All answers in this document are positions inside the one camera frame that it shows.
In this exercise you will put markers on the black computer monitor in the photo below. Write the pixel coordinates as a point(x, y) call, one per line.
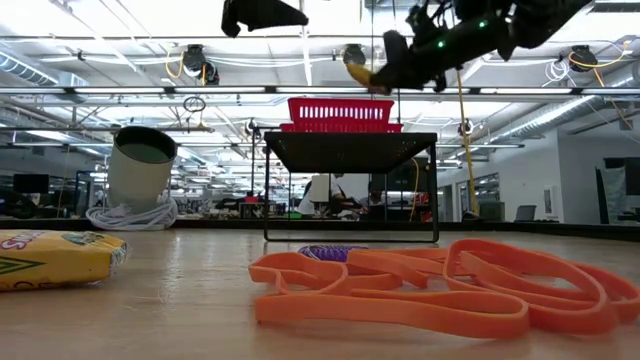
point(31, 184)

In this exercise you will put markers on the yellow crayon pack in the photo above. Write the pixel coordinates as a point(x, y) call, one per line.
point(55, 260)

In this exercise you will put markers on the person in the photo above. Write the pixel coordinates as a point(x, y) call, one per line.
point(320, 195)
point(372, 200)

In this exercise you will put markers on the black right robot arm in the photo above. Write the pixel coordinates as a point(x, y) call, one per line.
point(540, 20)

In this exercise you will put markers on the orange rubber band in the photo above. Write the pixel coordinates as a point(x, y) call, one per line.
point(380, 260)
point(290, 260)
point(480, 245)
point(627, 295)

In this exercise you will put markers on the white cup with dark inside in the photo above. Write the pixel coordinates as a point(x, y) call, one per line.
point(137, 180)

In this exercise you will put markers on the grey office chair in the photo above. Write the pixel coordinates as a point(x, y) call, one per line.
point(525, 213)

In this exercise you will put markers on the black aluminium table frame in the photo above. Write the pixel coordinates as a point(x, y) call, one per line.
point(225, 224)

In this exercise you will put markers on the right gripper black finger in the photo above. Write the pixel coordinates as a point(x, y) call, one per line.
point(410, 75)
point(397, 50)

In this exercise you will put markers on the black perforated metal riser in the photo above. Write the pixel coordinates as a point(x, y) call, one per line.
point(350, 152)

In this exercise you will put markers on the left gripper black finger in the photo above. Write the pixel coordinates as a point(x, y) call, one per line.
point(270, 14)

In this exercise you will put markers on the red plastic slotted basket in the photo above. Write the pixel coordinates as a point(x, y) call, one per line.
point(398, 128)
point(283, 128)
point(340, 111)

